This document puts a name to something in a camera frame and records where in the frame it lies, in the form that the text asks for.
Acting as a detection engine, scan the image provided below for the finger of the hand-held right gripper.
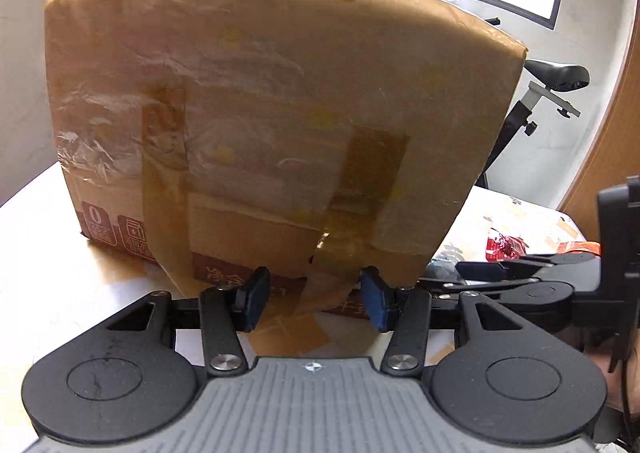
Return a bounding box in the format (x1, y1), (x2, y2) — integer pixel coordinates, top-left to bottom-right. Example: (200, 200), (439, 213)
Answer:
(424, 274), (577, 330)
(456, 252), (602, 282)

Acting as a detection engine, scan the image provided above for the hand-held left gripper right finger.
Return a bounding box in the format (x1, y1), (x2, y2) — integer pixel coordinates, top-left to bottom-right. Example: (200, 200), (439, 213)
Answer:
(359, 265), (534, 377)

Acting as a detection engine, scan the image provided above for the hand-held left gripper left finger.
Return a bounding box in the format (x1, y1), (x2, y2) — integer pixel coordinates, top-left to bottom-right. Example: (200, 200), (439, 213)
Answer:
(107, 266), (273, 378)

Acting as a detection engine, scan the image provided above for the plastic lined cardboard box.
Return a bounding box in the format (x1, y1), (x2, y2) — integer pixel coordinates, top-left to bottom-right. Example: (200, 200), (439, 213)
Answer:
(42, 0), (530, 329)

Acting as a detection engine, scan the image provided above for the orange red snack packet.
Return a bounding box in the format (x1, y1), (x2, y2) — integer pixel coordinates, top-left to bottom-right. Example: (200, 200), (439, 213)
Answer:
(556, 240), (602, 260)

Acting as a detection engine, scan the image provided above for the shiny red snack packet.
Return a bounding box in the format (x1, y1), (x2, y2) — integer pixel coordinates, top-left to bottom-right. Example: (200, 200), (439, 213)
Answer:
(486, 228), (530, 263)

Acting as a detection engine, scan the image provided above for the black exercise bike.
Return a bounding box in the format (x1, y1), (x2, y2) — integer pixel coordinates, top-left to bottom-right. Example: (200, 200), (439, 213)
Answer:
(369, 0), (592, 190)

